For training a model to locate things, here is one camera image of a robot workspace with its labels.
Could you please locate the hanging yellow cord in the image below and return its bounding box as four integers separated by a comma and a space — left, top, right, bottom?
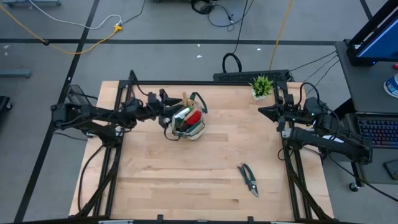
269, 0, 295, 71

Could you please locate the white wipes canister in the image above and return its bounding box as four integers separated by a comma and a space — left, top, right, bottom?
383, 73, 398, 99

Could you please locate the green plant in white pot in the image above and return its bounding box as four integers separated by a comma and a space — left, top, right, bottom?
249, 75, 274, 101

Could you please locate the black phone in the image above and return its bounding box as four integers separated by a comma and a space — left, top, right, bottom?
383, 159, 398, 181

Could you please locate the cream green canvas gardening bag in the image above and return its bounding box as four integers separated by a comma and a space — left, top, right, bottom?
163, 91, 208, 141

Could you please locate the backlit black keyboard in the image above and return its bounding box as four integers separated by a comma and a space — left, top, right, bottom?
357, 117, 398, 149

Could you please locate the white and green bottle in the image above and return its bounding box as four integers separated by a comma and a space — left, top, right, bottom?
173, 106, 193, 121

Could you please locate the black computer monitor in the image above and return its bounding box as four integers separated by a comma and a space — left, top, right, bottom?
346, 0, 398, 67

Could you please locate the grey desk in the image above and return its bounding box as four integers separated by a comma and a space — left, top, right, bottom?
335, 40, 398, 185

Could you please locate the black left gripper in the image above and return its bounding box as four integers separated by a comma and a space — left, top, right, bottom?
136, 89, 183, 129

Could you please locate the yellow extension cord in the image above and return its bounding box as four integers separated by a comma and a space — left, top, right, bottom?
0, 4, 124, 55

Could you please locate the thin black cable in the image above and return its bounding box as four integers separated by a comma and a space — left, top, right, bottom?
302, 55, 338, 83
306, 59, 340, 96
289, 50, 337, 73

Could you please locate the black arm base cable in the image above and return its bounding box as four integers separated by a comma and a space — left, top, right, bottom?
77, 144, 106, 212
326, 154, 398, 203

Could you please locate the coiled black cable bundle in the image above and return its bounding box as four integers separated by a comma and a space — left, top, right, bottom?
190, 0, 254, 32

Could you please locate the white floor cable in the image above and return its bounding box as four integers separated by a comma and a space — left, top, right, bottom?
27, 0, 123, 30

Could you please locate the black power strip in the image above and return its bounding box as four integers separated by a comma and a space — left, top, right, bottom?
213, 69, 290, 83

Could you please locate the black mesh box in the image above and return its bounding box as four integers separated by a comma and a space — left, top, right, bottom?
67, 84, 94, 106

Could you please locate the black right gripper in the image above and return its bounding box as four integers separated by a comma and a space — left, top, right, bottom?
257, 94, 307, 138

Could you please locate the looped black cable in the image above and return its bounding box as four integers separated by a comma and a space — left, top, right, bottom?
221, 0, 249, 74

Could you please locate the black chair base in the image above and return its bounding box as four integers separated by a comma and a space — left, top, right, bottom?
0, 95, 13, 113

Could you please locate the black aluminium table frame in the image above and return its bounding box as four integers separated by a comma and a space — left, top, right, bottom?
70, 70, 340, 224

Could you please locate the grey desk foot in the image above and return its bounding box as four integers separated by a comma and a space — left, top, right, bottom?
2, 0, 62, 7
0, 68, 32, 78

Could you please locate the white paper sheet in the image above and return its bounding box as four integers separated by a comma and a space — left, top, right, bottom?
322, 134, 345, 144

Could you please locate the red black gardening glove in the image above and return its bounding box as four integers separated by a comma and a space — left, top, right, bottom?
178, 110, 203, 131

